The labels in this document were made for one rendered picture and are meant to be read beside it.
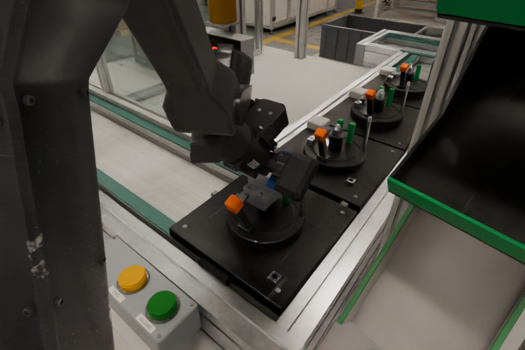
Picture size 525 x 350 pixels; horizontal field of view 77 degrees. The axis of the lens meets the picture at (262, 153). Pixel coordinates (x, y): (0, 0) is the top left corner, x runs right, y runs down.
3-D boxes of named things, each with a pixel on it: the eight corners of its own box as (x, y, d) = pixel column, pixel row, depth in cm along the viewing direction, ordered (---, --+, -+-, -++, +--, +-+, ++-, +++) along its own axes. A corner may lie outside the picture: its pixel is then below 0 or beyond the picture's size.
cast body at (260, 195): (264, 212, 53) (264, 177, 49) (243, 200, 55) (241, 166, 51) (293, 185, 58) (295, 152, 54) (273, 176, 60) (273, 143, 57)
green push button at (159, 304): (161, 330, 44) (158, 322, 43) (143, 312, 46) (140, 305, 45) (183, 308, 47) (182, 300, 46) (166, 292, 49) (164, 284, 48)
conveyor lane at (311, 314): (298, 379, 48) (304, 344, 42) (155, 261, 65) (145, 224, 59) (472, 97, 128) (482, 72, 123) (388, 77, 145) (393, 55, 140)
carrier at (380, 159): (358, 215, 63) (371, 160, 56) (259, 168, 75) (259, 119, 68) (402, 157, 79) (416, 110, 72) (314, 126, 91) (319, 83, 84)
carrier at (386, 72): (431, 119, 95) (445, 76, 88) (354, 97, 107) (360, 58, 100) (452, 91, 111) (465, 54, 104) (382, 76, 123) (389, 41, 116)
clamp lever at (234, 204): (247, 232, 53) (233, 209, 47) (237, 226, 54) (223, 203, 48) (259, 214, 54) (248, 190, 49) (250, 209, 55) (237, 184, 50)
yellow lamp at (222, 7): (223, 25, 57) (221, -6, 55) (203, 21, 60) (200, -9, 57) (242, 20, 61) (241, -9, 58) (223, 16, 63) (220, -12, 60)
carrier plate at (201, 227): (280, 317, 46) (281, 308, 45) (169, 236, 58) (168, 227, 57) (355, 219, 62) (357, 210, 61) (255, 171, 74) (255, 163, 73)
